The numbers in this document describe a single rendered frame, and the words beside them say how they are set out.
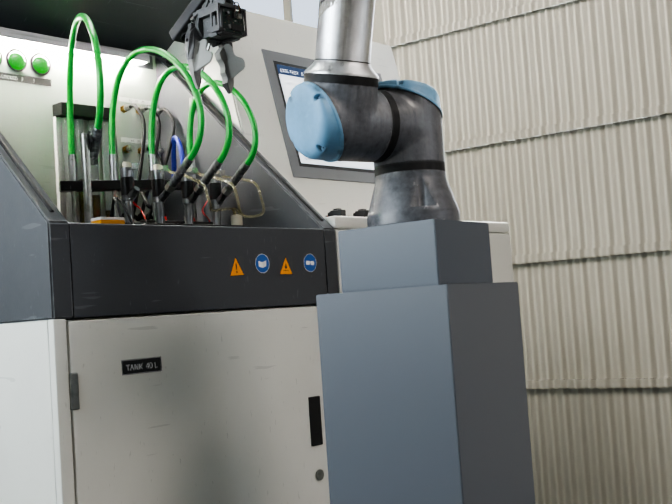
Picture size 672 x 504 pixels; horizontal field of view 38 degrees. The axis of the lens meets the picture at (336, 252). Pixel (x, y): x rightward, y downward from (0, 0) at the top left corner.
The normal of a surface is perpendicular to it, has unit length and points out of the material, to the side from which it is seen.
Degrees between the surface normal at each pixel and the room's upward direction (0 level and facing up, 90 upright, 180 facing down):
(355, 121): 104
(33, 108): 90
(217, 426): 90
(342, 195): 76
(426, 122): 90
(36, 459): 90
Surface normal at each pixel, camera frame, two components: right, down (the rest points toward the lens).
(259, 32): 0.70, -0.32
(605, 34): -0.58, -0.01
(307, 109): -0.83, 0.15
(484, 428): 0.81, -0.09
